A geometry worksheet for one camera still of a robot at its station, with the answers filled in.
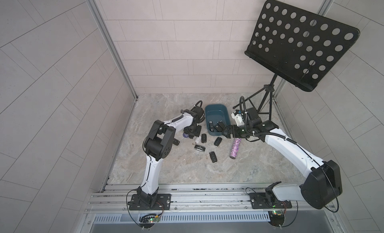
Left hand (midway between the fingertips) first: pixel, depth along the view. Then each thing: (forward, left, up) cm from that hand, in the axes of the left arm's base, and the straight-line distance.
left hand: (196, 132), depth 99 cm
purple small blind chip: (-4, +7, +3) cm, 9 cm away
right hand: (-9, -17, +16) cm, 25 cm away
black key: (-5, -4, +3) cm, 7 cm away
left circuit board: (-47, +21, +3) cm, 52 cm away
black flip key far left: (-8, +13, +3) cm, 16 cm away
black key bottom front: (-18, -10, +4) cm, 21 cm away
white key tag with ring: (-7, -1, +4) cm, 8 cm away
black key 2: (-8, -13, +4) cm, 16 cm away
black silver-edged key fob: (+3, -16, +4) cm, 17 cm away
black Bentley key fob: (-12, -2, +3) cm, 13 cm away
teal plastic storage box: (+14, -14, +4) cm, 20 cm away
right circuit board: (-46, -38, +1) cm, 59 cm away
